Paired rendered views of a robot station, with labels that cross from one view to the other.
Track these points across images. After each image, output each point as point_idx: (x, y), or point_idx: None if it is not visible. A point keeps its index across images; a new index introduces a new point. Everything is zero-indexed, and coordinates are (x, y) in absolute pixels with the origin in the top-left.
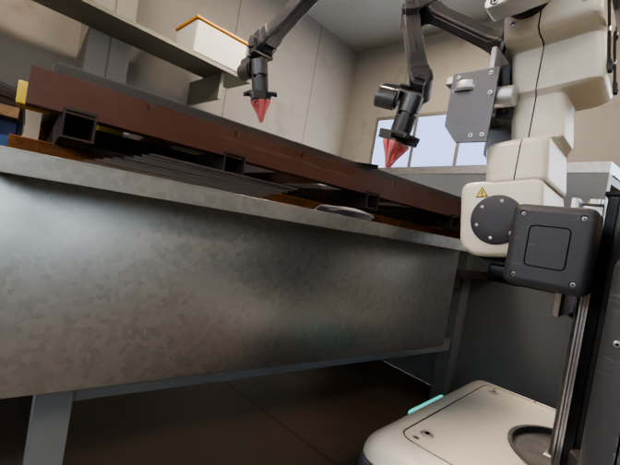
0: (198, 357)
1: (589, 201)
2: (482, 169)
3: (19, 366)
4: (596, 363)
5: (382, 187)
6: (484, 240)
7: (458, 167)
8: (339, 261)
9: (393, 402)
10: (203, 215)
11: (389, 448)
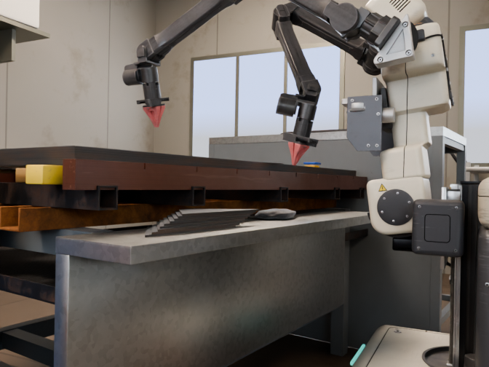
0: (200, 362)
1: (431, 159)
2: (342, 135)
3: None
4: (477, 297)
5: (288, 180)
6: (390, 223)
7: (319, 134)
8: (273, 254)
9: (304, 365)
10: None
11: None
